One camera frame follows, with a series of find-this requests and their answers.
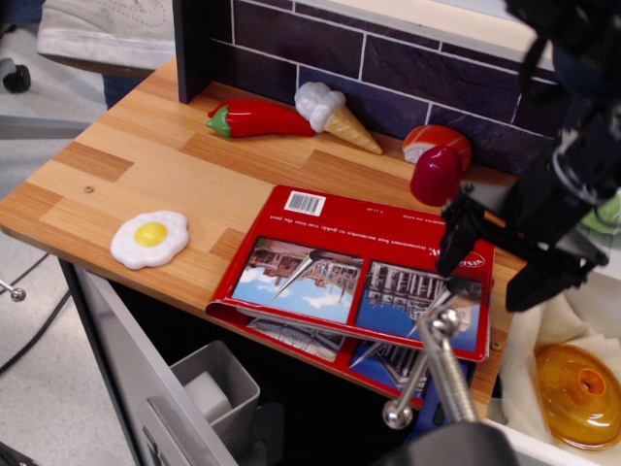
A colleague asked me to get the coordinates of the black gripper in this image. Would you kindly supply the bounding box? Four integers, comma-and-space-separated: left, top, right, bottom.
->
436, 159, 609, 312

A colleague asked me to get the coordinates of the red spiral-bound book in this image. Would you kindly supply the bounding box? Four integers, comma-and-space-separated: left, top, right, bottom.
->
205, 184, 498, 410

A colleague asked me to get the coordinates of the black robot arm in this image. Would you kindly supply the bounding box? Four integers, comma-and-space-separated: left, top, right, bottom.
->
437, 1, 620, 312

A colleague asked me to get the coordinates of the cream cloth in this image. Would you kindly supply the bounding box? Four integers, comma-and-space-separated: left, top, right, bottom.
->
500, 294, 620, 444

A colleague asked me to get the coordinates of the dark red toy dome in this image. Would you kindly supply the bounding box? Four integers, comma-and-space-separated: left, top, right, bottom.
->
410, 146, 463, 207

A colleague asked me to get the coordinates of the green toy cabbage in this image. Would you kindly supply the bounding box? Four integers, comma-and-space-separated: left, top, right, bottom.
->
581, 195, 620, 236

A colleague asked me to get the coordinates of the toy salmon sushi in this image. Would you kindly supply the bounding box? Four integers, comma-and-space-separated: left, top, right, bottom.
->
402, 124, 473, 171

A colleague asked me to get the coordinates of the orange plastic lid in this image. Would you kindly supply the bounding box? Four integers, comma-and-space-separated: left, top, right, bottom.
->
535, 344, 620, 450

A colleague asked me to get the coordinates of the wooden upper shelf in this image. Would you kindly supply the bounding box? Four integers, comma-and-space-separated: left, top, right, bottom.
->
301, 1, 536, 70

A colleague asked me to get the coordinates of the toy ice cream cone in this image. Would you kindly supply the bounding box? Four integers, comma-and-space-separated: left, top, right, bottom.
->
294, 82, 383, 154

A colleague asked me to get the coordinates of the red toy chili pepper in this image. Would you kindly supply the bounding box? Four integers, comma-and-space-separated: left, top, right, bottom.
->
206, 98, 314, 138

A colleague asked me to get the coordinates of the grey plastic bin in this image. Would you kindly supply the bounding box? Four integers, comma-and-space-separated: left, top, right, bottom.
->
171, 341, 260, 456

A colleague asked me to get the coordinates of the white sponge block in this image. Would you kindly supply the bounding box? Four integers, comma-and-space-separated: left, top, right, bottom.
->
184, 372, 232, 422

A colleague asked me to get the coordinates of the toy fried egg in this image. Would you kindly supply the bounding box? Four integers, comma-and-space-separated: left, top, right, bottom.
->
111, 211, 189, 270

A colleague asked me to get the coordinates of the grey cabinet door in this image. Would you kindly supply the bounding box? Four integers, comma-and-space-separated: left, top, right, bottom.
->
70, 266, 236, 465

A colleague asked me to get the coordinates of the small metal ball knob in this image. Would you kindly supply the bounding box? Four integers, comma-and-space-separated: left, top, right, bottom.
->
0, 280, 26, 303

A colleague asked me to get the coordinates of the black chair caster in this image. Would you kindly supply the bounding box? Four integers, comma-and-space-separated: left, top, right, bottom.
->
1, 58, 31, 93

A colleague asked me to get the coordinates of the metal clamp screw handle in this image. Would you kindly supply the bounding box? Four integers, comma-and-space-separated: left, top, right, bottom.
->
382, 305, 479, 430

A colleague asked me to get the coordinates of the black floor cable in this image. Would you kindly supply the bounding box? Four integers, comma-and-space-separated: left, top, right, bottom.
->
0, 251, 72, 375

